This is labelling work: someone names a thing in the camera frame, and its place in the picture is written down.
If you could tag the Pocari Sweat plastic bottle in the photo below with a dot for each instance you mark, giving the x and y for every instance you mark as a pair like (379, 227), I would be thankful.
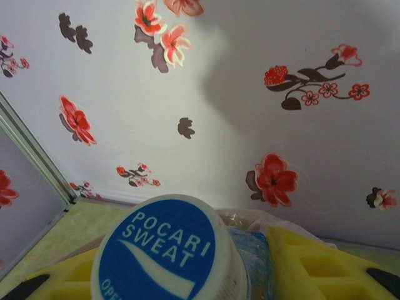
(156, 250)

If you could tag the aluminium corner post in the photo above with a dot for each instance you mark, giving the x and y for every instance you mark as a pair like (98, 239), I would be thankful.
(31, 147)

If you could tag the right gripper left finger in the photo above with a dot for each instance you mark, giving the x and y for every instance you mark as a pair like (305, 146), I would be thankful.
(62, 281)

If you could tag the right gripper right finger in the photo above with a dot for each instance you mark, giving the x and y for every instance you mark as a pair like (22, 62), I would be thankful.
(318, 275)

